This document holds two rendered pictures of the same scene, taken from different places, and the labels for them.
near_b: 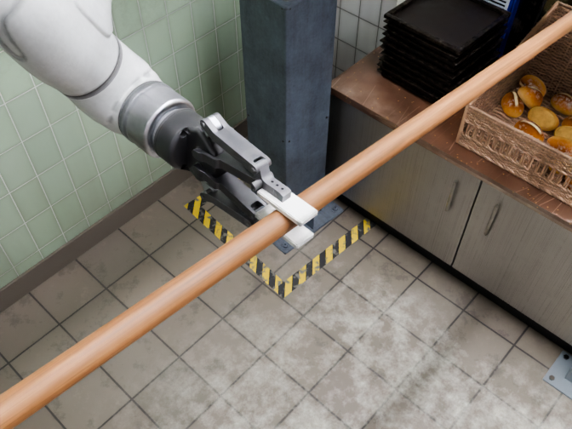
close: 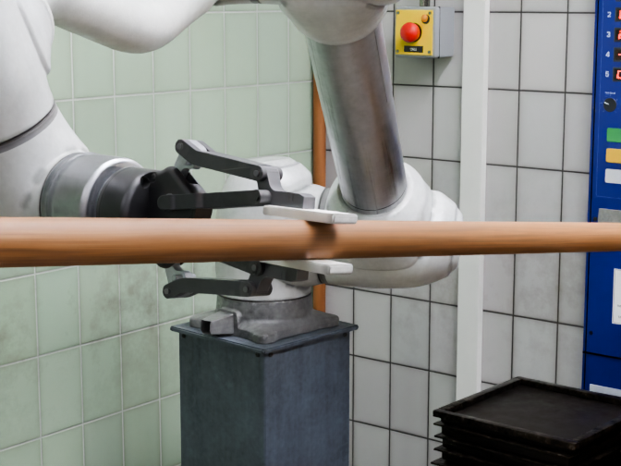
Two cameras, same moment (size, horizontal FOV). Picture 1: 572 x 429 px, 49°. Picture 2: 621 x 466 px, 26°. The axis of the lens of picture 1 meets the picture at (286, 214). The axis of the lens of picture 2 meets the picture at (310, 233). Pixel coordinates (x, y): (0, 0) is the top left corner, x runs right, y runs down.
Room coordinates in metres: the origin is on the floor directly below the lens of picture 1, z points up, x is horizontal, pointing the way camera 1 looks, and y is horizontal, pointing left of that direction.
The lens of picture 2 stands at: (-0.54, 0.07, 1.53)
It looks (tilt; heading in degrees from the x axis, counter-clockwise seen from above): 10 degrees down; 356
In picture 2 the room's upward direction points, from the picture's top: straight up
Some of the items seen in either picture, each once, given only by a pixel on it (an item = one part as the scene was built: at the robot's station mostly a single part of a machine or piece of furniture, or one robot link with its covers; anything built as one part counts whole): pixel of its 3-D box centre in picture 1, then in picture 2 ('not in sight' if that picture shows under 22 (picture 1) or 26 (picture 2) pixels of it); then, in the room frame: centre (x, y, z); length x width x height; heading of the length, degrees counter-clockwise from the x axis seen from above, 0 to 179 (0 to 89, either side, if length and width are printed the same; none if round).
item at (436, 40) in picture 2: not in sight; (423, 31); (2.17, -0.35, 1.46); 0.10 x 0.07 x 0.10; 47
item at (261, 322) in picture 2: not in sight; (255, 310); (1.60, 0.01, 1.03); 0.22 x 0.18 x 0.06; 133
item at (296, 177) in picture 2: not in sight; (270, 225); (1.61, -0.02, 1.17); 0.18 x 0.16 x 0.22; 73
